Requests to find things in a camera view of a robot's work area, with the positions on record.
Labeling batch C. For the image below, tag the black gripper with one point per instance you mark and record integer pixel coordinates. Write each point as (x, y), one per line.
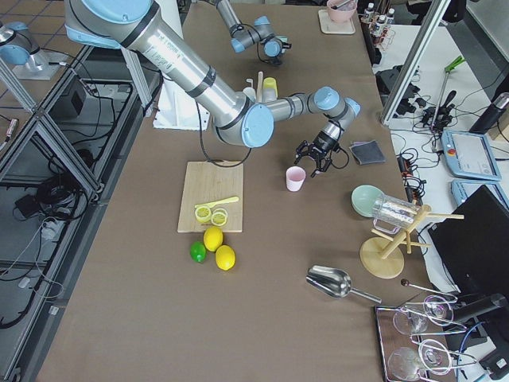
(320, 147)

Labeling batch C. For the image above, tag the pink plastic cup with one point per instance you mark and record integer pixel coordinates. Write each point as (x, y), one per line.
(295, 177)

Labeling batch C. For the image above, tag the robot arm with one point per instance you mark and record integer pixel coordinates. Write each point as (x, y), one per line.
(270, 46)
(139, 26)

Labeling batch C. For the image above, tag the yellow plastic cup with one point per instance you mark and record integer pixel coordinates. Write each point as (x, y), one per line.
(269, 90)

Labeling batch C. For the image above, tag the white plastic cup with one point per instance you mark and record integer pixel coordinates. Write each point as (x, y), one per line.
(250, 93)

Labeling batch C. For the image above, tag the grey folded cloth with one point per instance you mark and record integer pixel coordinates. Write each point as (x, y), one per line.
(368, 153)

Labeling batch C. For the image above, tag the green bowl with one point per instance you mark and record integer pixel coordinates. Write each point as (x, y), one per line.
(363, 199)

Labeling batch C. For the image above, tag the glass mug on stand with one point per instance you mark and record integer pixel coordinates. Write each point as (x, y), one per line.
(390, 213)

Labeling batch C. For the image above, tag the bamboo cutting board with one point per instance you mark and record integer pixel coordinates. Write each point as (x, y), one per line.
(205, 182)

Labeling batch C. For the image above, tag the lemon slice lower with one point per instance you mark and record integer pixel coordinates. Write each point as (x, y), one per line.
(219, 217)

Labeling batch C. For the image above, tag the lemon slice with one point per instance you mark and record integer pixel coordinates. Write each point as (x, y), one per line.
(203, 214)
(219, 217)

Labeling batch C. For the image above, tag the yellow plastic knife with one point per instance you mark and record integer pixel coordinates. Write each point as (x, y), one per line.
(212, 204)

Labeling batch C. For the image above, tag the wooden mug tree stand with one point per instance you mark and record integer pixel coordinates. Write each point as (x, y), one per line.
(381, 255)

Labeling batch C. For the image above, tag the lemon slice upper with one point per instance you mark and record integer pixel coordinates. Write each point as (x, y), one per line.
(203, 214)

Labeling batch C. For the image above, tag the metal scoop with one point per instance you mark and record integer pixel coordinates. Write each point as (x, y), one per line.
(336, 283)

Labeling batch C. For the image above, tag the whole yellow lemon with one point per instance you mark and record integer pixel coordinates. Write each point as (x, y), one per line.
(213, 238)

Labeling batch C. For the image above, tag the beige tray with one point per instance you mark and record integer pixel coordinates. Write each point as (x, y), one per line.
(329, 26)

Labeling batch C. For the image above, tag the pink bowl on tray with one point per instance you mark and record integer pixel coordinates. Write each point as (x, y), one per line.
(341, 11)

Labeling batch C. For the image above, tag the green lime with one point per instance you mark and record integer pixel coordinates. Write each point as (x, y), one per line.
(198, 252)

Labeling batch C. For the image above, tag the teach pendant tablet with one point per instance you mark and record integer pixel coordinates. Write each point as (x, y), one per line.
(469, 155)

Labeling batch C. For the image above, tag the wine glass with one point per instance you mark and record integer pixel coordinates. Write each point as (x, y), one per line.
(434, 357)
(410, 322)

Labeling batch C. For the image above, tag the black tray with glasses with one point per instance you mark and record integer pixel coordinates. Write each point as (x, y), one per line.
(399, 353)

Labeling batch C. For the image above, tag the white wire cup rack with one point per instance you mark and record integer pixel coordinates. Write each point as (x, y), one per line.
(256, 84)

